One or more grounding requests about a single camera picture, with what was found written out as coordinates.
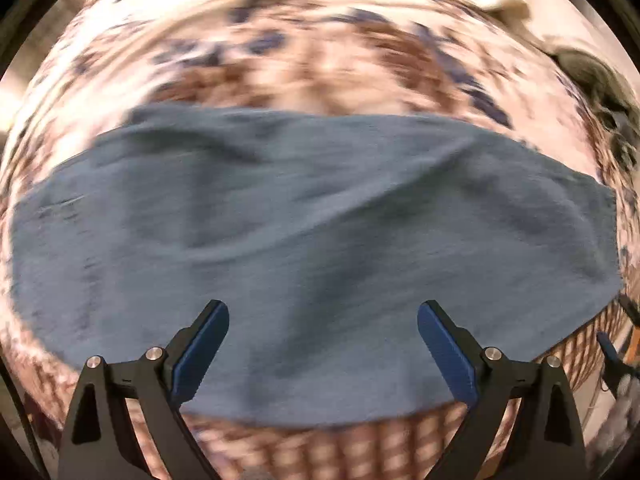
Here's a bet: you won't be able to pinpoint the blue denim jeans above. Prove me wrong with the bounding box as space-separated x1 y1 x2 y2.
10 103 622 427

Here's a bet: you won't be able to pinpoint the white crumpled cloth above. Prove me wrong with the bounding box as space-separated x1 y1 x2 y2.
471 0 606 60

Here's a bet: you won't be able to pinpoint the floral fleece blanket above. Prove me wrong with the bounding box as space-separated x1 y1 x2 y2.
0 0 640 480

